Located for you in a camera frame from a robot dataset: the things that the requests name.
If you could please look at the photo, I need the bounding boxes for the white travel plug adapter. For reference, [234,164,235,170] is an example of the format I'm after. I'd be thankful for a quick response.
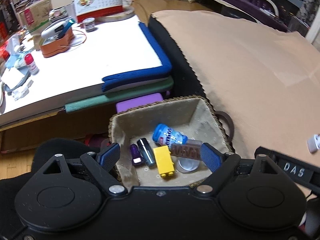
[307,134,320,154]

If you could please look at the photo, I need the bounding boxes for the round metal tin lid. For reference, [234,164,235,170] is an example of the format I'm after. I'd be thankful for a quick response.
[176,157,200,173]

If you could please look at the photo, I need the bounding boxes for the brown leather organizer tray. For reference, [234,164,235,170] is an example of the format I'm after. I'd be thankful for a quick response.
[40,28,74,58]

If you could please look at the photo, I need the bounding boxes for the purple small toy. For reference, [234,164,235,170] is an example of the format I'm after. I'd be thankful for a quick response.
[130,144,144,166]

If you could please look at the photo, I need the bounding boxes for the blue folded mat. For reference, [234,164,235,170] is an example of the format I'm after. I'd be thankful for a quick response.
[101,22,172,93]

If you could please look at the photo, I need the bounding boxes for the green folded mat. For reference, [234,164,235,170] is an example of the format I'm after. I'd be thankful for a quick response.
[64,77,174,113]

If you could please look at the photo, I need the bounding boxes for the purple box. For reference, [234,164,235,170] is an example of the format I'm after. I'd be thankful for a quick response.
[116,93,163,113]

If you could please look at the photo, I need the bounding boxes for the purple sofa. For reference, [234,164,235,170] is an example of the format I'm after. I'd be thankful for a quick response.
[188,0,288,32]

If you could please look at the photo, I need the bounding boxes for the beige blanket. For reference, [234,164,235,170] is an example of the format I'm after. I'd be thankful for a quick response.
[149,10,319,166]

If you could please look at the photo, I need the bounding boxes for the black cylindrical battery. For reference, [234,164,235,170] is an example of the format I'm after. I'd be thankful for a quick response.
[137,138,156,167]

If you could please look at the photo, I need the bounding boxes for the brown hair claw clip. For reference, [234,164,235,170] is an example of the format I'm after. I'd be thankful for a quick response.
[170,140,202,160]

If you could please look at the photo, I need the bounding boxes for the cardboard box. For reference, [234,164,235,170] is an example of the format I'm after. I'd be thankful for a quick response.
[18,0,53,33]

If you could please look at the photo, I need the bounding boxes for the red-capped white bottle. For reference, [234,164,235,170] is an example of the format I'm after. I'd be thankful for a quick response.
[24,53,39,75]

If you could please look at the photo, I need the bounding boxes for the yellow toy brick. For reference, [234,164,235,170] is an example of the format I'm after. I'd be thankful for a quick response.
[153,146,175,178]

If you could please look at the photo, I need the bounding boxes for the small grey jar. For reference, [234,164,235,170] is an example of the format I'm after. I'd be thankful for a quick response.
[82,17,96,33]

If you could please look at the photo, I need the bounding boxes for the blue mint bottle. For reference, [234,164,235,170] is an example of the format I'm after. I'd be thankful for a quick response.
[152,124,188,148]

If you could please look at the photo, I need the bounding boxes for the desk calendar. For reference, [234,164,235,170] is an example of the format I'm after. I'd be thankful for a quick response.
[73,0,124,23]

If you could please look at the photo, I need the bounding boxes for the woven fabric-lined basket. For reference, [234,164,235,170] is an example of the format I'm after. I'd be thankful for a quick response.
[109,96,232,189]

